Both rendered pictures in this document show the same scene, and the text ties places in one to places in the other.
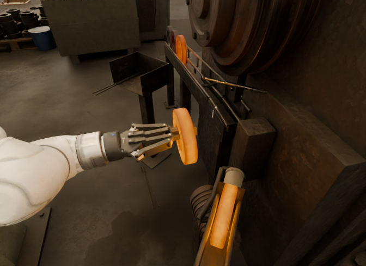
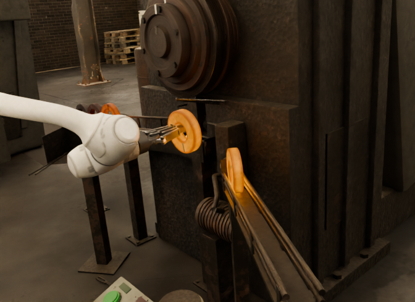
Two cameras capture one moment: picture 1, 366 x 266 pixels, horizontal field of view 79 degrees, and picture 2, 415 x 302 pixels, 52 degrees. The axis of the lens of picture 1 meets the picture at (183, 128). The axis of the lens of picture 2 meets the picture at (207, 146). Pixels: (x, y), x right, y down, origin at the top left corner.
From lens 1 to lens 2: 102 cm
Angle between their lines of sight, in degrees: 32
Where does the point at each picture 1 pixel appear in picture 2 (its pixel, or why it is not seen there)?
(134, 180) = (95, 293)
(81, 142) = not seen: hidden behind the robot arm
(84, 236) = not seen: outside the picture
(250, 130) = (226, 125)
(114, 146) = (143, 136)
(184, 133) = (189, 118)
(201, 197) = (206, 205)
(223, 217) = (236, 157)
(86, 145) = not seen: hidden behind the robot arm
